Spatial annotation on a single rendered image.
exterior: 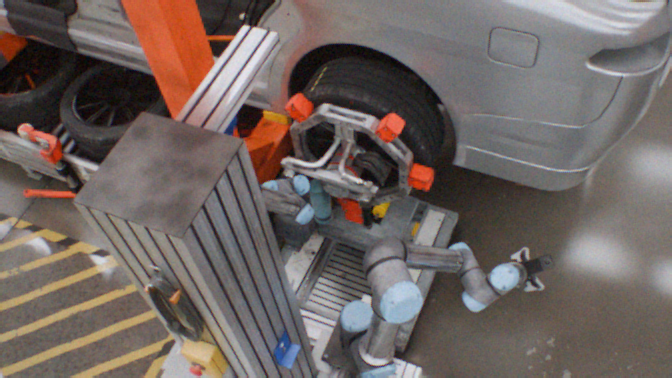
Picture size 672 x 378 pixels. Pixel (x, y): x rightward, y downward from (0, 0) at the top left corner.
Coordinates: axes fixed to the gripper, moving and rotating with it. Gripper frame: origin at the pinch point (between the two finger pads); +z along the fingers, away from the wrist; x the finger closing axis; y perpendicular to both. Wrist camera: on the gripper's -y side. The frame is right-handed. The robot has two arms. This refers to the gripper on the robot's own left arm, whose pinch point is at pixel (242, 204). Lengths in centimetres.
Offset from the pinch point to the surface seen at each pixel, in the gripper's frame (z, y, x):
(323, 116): -44, -8, 26
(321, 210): -9.6, 31.3, 21.8
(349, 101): -53, -6, 32
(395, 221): -11, 75, 53
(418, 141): -68, 22, 31
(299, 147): -16.6, 2.8, 32.0
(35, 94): 142, -82, 69
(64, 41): 97, -92, 76
